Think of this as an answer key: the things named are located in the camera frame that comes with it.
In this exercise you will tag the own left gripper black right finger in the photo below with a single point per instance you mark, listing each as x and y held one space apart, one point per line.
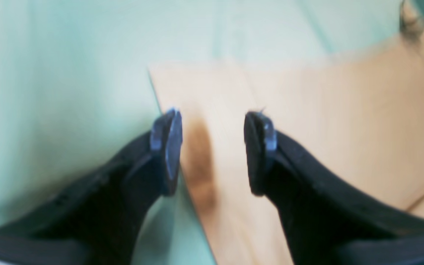
325 220

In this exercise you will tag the tan T-shirt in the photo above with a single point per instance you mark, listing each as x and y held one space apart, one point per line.
361 116

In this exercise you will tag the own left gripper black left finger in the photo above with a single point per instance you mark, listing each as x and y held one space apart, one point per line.
96 219

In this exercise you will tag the light green table cloth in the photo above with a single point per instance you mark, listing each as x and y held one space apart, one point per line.
75 85

